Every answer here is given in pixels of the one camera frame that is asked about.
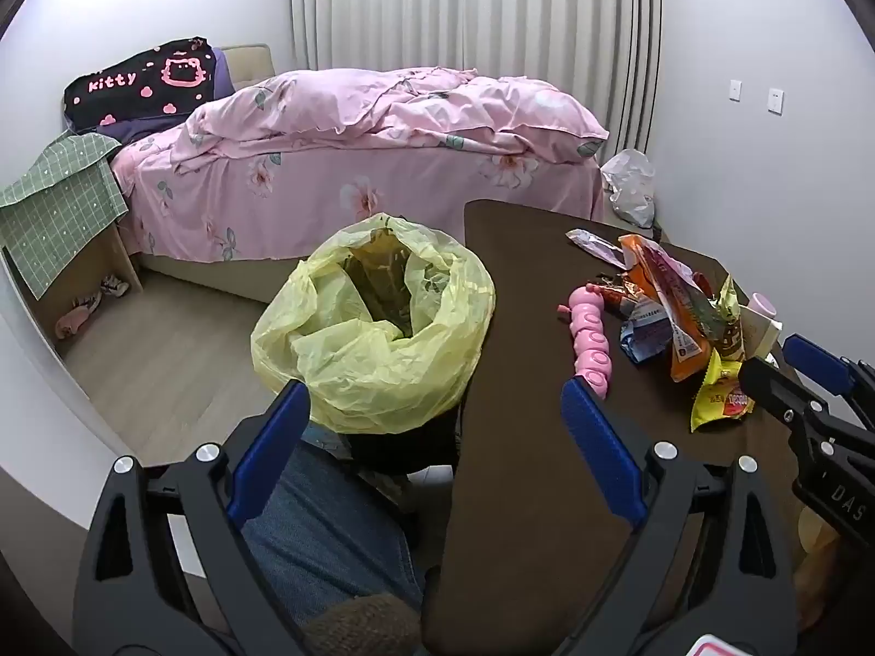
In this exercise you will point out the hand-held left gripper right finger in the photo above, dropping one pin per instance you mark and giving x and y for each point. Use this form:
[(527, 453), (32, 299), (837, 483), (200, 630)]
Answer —
[(601, 444)]

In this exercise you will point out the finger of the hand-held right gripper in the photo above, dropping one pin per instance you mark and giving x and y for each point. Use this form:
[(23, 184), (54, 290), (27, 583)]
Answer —
[(813, 359), (772, 389)]

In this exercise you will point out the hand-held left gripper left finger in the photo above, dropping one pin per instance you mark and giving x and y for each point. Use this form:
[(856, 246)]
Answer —
[(273, 437)]

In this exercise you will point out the yellow packet with red label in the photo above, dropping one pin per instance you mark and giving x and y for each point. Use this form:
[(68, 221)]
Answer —
[(714, 396)]

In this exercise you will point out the orange snack bag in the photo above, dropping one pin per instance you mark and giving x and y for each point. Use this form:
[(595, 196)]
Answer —
[(690, 355)]

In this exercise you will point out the blue and white wrapper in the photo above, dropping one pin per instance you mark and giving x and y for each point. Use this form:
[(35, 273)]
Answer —
[(646, 335)]

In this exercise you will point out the yellow plastic trash bag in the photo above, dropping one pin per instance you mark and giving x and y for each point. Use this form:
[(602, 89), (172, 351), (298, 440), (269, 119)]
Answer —
[(383, 369)]

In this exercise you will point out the long pink rainbow-edged wrapper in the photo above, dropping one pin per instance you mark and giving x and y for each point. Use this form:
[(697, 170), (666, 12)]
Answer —
[(598, 246)]

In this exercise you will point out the person's left forearm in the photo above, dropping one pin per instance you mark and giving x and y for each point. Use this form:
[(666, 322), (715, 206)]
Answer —
[(362, 625)]

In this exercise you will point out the black trash bin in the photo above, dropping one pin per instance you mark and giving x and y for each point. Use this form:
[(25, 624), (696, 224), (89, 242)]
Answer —
[(403, 447)]

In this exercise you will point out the person's right hand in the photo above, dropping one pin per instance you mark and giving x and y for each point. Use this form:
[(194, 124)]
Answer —
[(820, 574)]

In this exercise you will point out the small pink bottle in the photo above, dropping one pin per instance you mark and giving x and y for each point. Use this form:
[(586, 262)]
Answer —
[(762, 328)]

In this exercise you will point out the pink caterpillar toy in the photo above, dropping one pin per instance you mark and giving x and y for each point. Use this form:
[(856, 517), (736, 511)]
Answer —
[(588, 341)]

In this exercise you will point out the person's leg in blue jeans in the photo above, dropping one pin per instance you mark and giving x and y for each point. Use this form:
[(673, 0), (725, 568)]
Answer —
[(321, 533)]

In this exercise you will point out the pink and white sneaker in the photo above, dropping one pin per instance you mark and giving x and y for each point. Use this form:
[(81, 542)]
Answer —
[(115, 285), (89, 300)]

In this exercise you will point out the pink slipper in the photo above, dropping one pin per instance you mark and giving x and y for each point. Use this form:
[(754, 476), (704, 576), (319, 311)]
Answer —
[(72, 321)]

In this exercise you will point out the pink floral bed sheet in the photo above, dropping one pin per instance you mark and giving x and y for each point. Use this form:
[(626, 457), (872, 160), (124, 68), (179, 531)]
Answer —
[(307, 198)]

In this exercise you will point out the white plastic bag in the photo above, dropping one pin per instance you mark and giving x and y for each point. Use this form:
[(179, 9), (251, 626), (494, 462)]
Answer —
[(629, 188)]

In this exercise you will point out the green checked cloth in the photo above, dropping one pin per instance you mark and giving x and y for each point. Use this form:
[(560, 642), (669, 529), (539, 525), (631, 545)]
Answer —
[(61, 205)]

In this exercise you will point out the pink floral duvet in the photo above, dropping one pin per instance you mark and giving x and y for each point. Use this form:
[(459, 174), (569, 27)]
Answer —
[(410, 109)]

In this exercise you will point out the black Hello Kitty pillow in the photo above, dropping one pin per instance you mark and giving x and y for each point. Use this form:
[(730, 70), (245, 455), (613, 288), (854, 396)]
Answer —
[(137, 85)]

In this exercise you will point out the white pleated curtain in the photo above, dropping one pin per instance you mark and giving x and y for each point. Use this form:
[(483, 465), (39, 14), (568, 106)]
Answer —
[(410, 7)]

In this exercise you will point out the white wall socket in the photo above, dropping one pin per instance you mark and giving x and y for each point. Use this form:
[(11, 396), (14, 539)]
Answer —
[(775, 100)]

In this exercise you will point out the white wall switch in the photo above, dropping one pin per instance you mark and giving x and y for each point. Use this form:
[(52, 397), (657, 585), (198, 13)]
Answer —
[(735, 90)]

